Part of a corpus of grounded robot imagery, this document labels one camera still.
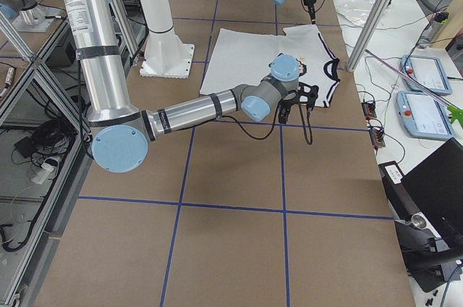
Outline grey cartoon print t-shirt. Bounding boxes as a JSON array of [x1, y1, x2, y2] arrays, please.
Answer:
[[200, 25, 340, 108]]

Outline far blue teach pendant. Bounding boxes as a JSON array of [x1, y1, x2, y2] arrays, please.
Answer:
[[401, 55, 452, 96]]

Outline blue teach pendant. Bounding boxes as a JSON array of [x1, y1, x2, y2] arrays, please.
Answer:
[[396, 91, 455, 140], [401, 55, 452, 96]]

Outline near blue teach pendant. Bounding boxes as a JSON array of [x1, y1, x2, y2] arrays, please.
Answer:
[[396, 91, 455, 140]]

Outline black laptop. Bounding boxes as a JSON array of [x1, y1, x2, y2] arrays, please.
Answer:
[[379, 138, 462, 247]]

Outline reacher grabber stick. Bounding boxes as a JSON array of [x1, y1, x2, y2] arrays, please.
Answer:
[[365, 49, 463, 126]]

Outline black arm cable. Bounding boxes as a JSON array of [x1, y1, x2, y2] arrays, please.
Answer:
[[220, 98, 314, 146]]

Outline aluminium frame post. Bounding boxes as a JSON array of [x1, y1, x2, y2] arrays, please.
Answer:
[[347, 0, 389, 72]]

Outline black camera tripod stand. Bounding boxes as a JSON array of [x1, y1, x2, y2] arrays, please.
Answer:
[[394, 221, 462, 293]]

